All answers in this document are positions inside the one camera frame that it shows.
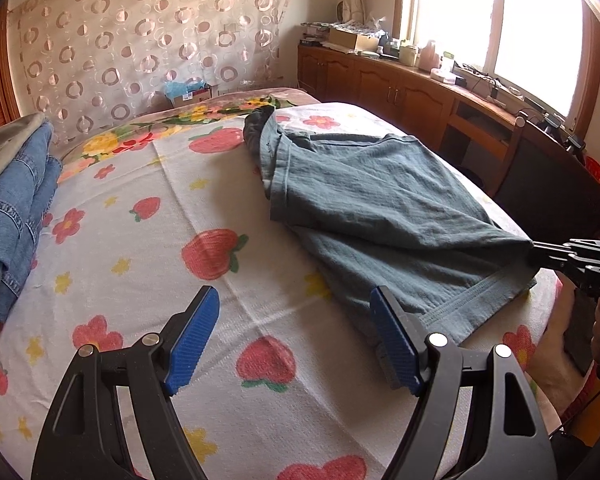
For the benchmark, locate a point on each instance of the folded blue jeans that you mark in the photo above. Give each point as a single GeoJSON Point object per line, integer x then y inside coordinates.
{"type": "Point", "coordinates": [15, 210]}

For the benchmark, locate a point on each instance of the pink bottle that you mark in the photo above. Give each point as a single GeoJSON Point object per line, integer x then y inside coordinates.
{"type": "Point", "coordinates": [431, 55]}

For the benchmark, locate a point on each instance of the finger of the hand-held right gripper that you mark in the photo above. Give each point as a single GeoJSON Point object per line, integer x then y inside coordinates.
{"type": "Point", "coordinates": [555, 247]}
{"type": "Point", "coordinates": [555, 261]}

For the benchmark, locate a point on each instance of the person's bare leg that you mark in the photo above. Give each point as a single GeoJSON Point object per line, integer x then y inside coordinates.
{"type": "Point", "coordinates": [555, 365]}

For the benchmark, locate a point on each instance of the blue plastic bag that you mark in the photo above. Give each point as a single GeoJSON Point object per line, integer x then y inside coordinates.
{"type": "Point", "coordinates": [182, 87]}

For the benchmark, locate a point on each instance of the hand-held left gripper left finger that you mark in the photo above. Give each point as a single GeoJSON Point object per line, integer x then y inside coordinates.
{"type": "Point", "coordinates": [192, 342]}

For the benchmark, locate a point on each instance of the circle patterned curtain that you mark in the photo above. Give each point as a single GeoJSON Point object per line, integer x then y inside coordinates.
{"type": "Point", "coordinates": [130, 35]}

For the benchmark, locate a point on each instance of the floral blanket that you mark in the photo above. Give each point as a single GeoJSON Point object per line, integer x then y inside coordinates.
{"type": "Point", "coordinates": [145, 135]}

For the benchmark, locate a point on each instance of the strawberry printed bed sheet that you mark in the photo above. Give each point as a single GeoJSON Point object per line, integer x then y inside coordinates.
{"type": "Point", "coordinates": [130, 270]}

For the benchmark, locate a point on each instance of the folded beige cloth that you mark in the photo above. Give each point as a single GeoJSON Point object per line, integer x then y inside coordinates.
{"type": "Point", "coordinates": [5, 137]}

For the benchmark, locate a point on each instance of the dark chair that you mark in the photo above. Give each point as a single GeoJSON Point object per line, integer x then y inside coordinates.
{"type": "Point", "coordinates": [550, 185]}

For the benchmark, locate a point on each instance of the stack of books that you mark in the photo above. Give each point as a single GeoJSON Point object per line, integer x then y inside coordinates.
{"type": "Point", "coordinates": [314, 32]}

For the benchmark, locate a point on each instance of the grey-green t-shirt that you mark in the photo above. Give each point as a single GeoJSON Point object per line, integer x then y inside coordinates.
{"type": "Point", "coordinates": [380, 200]}

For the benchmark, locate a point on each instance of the black tag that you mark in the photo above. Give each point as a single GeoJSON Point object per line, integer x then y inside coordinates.
{"type": "Point", "coordinates": [580, 335]}

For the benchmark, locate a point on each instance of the small white box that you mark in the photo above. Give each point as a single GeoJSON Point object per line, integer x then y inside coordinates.
{"type": "Point", "coordinates": [442, 75]}

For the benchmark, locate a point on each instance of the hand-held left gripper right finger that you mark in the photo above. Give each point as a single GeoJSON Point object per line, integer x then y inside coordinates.
{"type": "Point", "coordinates": [396, 347]}

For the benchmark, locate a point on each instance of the wooden cabinet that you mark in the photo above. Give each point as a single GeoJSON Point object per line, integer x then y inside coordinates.
{"type": "Point", "coordinates": [405, 95]}

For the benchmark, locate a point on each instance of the window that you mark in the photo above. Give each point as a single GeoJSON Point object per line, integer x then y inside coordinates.
{"type": "Point", "coordinates": [505, 20]}

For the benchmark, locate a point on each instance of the flat cardboard box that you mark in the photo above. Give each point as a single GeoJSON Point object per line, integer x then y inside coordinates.
{"type": "Point", "coordinates": [352, 40]}

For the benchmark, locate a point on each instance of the white jar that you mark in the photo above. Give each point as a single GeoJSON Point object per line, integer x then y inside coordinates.
{"type": "Point", "coordinates": [408, 55]}

